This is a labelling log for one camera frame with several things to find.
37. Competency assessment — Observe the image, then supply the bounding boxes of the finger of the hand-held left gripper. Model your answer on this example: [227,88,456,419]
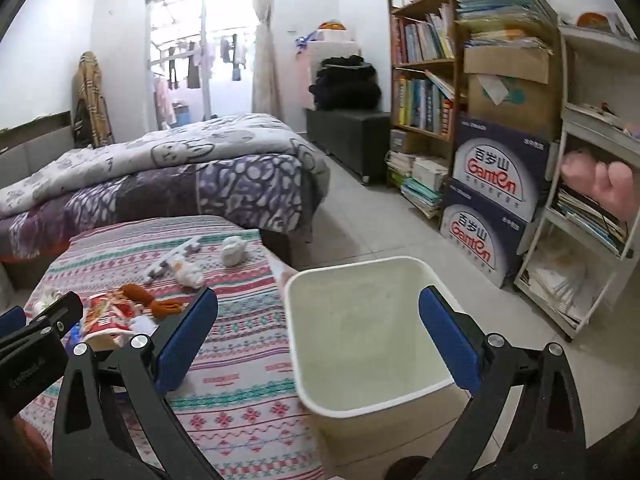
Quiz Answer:
[0,305,28,337]
[0,290,84,357]

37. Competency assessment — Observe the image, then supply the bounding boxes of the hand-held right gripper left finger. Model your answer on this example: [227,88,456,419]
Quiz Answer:
[52,287,221,480]

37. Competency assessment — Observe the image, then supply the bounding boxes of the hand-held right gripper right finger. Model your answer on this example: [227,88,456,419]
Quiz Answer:
[417,286,587,480]

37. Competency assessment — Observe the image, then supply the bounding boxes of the crushed red paper cup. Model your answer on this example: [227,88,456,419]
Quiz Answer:
[80,292,146,352]

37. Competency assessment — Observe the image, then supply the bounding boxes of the white plastic trash bin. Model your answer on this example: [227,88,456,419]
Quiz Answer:
[283,256,473,468]

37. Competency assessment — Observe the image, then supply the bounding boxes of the white crumpled tissue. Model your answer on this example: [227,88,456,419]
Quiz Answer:
[221,236,249,267]
[175,262,206,289]
[131,314,159,336]

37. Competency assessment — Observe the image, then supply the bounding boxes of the patterned red green tablecloth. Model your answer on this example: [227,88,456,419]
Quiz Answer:
[17,215,326,480]

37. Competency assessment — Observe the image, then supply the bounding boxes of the blue printed carton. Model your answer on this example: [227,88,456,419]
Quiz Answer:
[451,115,561,223]
[439,177,538,288]

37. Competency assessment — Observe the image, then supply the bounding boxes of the pile of loose papers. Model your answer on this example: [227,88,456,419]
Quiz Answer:
[520,245,601,328]

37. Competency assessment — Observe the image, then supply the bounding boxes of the purple patterned quilt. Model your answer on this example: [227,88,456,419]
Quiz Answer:
[0,152,321,261]

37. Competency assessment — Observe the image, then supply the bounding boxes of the stack of books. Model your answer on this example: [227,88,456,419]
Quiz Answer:
[386,130,451,218]

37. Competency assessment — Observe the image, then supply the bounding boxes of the row of thin booklets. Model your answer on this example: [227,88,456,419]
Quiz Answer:
[552,185,631,256]

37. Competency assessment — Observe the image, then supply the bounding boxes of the grey cartoon printed blanket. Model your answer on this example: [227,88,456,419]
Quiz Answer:
[0,112,331,221]

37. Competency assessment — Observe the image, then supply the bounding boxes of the pink plush toy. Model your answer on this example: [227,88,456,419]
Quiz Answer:
[560,150,640,221]

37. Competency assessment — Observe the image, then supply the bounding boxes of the plaid coat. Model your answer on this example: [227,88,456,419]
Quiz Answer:
[72,51,116,150]

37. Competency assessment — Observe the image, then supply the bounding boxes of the dark low cabinet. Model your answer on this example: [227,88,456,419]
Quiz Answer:
[306,107,392,183]

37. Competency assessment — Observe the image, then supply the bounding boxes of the row of books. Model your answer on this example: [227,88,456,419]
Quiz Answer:
[392,71,456,135]
[392,4,456,65]

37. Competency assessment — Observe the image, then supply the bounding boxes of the white shelf rack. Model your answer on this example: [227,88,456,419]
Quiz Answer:
[515,25,640,343]

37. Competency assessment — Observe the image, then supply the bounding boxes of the brown cardboard box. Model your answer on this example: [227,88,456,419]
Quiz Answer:
[462,45,563,133]

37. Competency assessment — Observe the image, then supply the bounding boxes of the hanging laundry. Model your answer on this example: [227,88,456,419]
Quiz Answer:
[150,32,248,128]

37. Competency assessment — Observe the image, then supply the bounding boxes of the pile of black clothes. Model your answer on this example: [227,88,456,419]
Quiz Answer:
[308,55,383,111]

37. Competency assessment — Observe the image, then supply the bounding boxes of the wooden bookshelf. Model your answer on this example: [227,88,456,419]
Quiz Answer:
[385,0,467,147]

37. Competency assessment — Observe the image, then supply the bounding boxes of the cream curtain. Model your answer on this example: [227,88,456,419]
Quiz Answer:
[250,0,283,117]

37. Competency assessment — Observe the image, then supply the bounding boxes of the white plastic drawer unit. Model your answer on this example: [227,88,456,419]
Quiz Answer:
[297,30,362,111]

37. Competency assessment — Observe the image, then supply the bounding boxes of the sliding glass door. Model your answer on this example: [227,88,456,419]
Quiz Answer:
[144,0,253,133]

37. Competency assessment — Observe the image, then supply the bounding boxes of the pile of papers and booklets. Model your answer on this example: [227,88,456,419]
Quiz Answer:
[454,0,558,52]

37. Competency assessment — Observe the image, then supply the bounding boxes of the orange round item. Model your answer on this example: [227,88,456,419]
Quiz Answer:
[575,10,636,38]

